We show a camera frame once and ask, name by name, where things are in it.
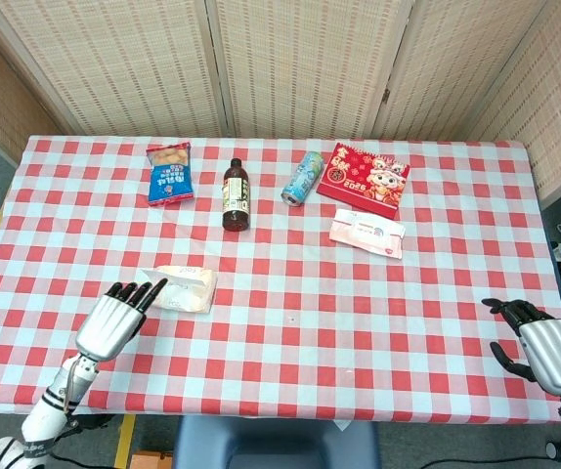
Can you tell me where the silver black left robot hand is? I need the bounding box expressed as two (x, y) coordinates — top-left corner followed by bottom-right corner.
(74, 277), (168, 363)

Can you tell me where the light blue drink can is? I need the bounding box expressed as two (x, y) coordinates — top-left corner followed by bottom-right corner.
(280, 149), (324, 208)

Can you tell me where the orange cardboard box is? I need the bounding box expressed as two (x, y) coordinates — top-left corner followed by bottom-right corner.
(129, 451), (174, 469)

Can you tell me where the white plastic tissue pack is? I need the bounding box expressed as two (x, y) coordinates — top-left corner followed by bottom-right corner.
(140, 265), (219, 315)

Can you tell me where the blue snack bag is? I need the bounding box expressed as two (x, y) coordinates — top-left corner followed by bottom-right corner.
(145, 142), (195, 208)

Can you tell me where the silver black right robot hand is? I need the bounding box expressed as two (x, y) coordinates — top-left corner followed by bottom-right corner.
(481, 297), (561, 398)

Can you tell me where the woven folding screen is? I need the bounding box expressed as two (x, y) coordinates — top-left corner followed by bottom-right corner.
(0, 0), (561, 204)

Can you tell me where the red desk calendar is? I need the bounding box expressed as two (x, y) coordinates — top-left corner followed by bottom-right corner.
(316, 142), (411, 221)

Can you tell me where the pink wet wipes pack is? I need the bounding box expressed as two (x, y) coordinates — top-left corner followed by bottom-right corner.
(328, 208), (407, 260)

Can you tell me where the dark drink bottle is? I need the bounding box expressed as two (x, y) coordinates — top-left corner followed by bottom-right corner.
(221, 157), (253, 233)

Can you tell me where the red white checkered tablecloth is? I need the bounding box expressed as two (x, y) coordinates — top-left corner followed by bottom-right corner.
(0, 135), (561, 425)

